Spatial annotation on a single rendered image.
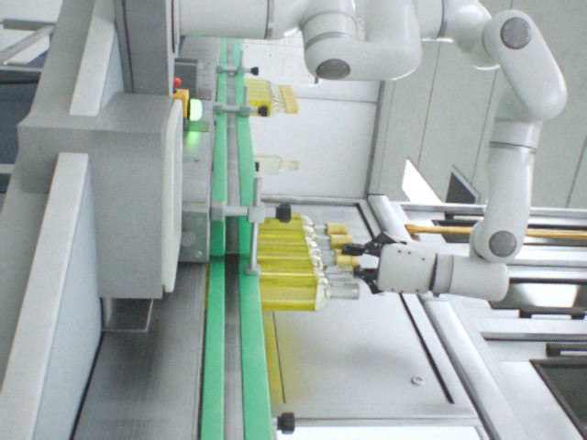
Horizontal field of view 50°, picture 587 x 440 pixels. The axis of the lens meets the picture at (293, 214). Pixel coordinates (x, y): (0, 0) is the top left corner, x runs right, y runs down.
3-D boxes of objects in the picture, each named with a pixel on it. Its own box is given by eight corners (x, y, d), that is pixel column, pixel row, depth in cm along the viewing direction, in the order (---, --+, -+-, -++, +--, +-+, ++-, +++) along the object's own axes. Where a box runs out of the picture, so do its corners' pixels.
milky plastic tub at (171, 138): (101, 300, 78) (171, 301, 79) (93, 128, 69) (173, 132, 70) (122, 236, 94) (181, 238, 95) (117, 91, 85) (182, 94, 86)
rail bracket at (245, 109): (212, 115, 150) (268, 118, 151) (213, 85, 146) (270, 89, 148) (212, 111, 153) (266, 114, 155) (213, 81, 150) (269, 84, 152)
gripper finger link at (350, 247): (377, 250, 119) (342, 246, 119) (380, 236, 117) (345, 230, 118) (377, 258, 116) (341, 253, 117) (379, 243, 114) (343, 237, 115)
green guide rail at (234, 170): (211, 215, 100) (260, 217, 101) (211, 210, 100) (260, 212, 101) (219, 38, 258) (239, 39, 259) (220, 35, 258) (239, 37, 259)
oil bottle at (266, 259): (205, 291, 108) (326, 294, 111) (206, 263, 106) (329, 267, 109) (206, 276, 113) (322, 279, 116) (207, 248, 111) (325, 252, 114)
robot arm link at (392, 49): (425, 15, 117) (437, 87, 110) (298, 14, 115) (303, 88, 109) (439, -23, 108) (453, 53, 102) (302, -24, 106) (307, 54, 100)
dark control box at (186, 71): (162, 95, 155) (196, 97, 156) (162, 63, 152) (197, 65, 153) (165, 87, 163) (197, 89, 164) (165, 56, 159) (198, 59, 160)
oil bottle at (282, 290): (204, 311, 103) (331, 313, 106) (204, 281, 101) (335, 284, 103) (205, 293, 108) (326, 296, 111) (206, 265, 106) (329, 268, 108)
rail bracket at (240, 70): (215, 74, 191) (259, 77, 193) (215, 49, 188) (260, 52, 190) (215, 71, 195) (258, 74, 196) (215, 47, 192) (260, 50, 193)
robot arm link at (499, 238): (484, 144, 119) (462, 252, 120) (498, 139, 106) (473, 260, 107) (529, 151, 118) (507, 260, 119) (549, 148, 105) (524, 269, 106)
